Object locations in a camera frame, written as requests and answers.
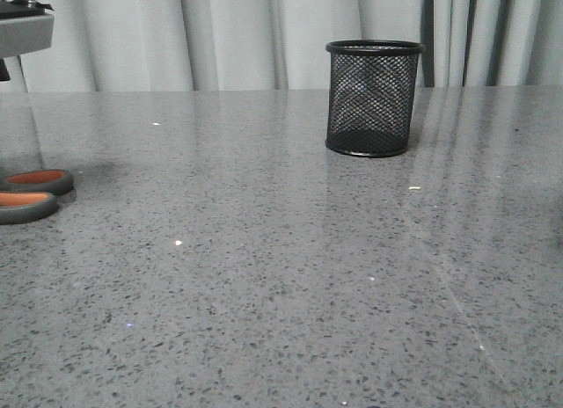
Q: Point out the white pleated curtain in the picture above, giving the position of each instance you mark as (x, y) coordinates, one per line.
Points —
(231, 45)

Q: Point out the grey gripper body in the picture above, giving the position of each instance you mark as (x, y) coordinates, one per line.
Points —
(26, 26)

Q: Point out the black mesh pen bucket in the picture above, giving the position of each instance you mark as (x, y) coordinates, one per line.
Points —
(371, 93)

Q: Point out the grey orange handled scissors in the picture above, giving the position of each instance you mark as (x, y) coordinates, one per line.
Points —
(31, 196)

